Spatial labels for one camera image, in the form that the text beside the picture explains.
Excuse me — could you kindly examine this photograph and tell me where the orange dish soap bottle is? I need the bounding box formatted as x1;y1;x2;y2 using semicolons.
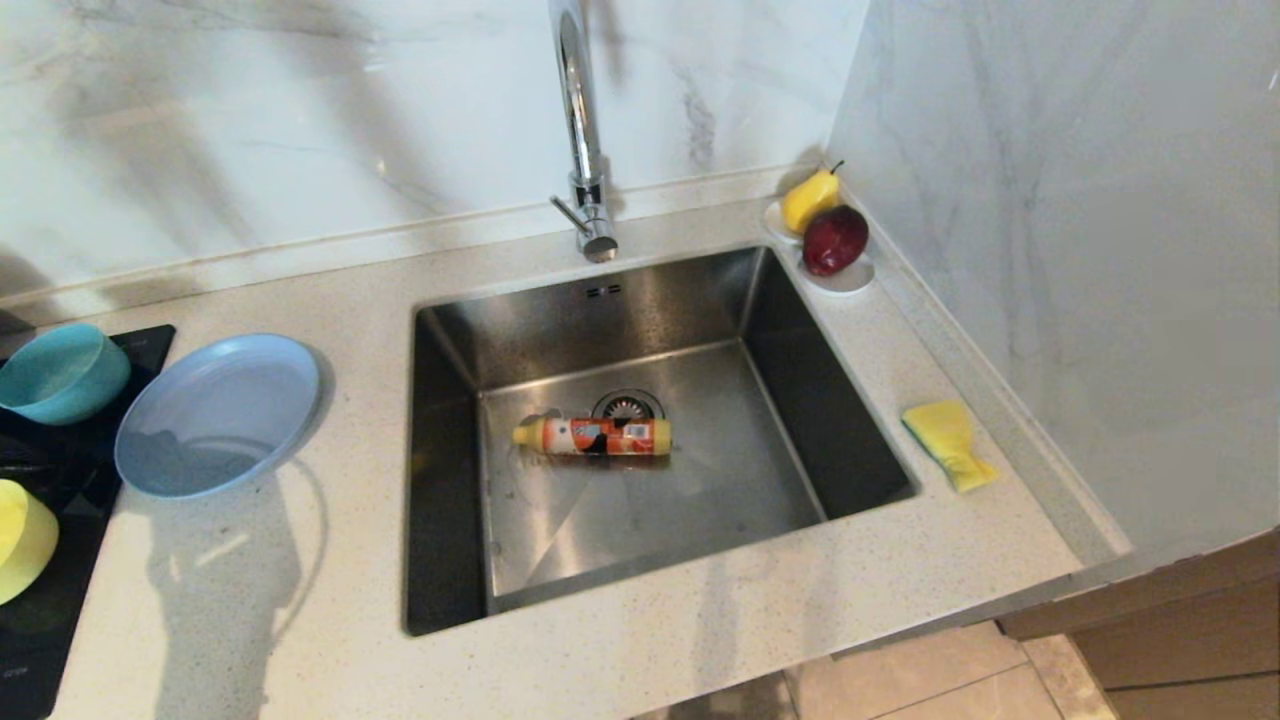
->
512;417;673;459

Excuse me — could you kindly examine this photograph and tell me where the blue-grey plate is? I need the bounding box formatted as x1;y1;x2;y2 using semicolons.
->
114;333;323;499

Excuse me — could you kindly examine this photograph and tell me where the wooden cabinet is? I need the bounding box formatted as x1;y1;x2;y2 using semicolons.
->
995;528;1280;720

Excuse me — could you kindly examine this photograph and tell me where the dark red apple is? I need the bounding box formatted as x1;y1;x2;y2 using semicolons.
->
803;204;872;277

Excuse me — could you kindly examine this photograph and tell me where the metal sink drain strainer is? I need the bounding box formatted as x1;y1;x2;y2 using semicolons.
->
591;389;667;423

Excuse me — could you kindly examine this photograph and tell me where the light blue bowl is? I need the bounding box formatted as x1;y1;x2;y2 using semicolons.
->
0;322;132;426

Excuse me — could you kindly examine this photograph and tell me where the chrome faucet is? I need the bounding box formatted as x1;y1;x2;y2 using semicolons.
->
550;0;621;264

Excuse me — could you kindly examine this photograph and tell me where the yellow sponge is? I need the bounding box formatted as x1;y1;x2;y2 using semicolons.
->
902;400;1000;493

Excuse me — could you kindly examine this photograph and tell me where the yellow pear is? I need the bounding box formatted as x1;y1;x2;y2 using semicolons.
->
781;160;847;236

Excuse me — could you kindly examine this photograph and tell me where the stainless steel sink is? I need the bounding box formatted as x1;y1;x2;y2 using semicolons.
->
404;245;921;638

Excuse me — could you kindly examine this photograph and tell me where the pale yellow bowl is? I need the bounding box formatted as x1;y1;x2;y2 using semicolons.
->
0;478;60;606

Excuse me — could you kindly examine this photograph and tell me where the black induction cooktop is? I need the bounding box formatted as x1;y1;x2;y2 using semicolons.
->
0;324;177;720

